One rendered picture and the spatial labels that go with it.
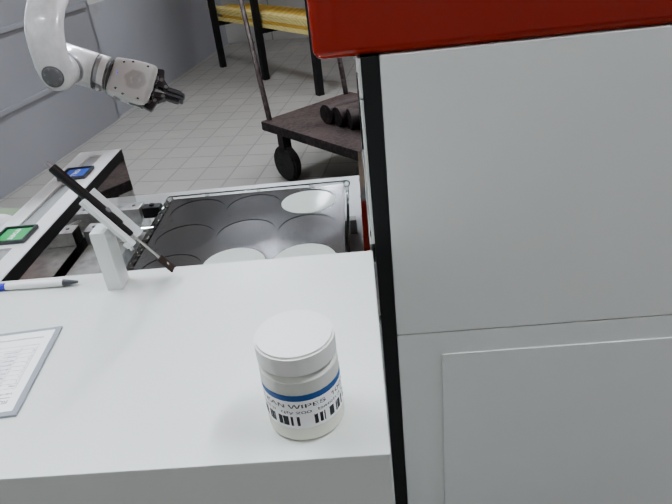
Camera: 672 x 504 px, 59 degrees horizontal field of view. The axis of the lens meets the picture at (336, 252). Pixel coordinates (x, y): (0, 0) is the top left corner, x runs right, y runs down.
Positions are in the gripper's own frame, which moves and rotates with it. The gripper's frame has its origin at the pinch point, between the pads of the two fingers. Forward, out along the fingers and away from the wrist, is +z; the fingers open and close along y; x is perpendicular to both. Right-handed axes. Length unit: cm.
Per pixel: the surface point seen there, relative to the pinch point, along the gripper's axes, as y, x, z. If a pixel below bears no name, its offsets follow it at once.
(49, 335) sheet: -57, -66, 3
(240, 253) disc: -39, -46, 23
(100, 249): -46, -63, 5
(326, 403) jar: -56, -91, 32
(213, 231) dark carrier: -35, -37, 18
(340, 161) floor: 70, 210, 77
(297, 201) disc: -25, -34, 31
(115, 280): -49, -61, 8
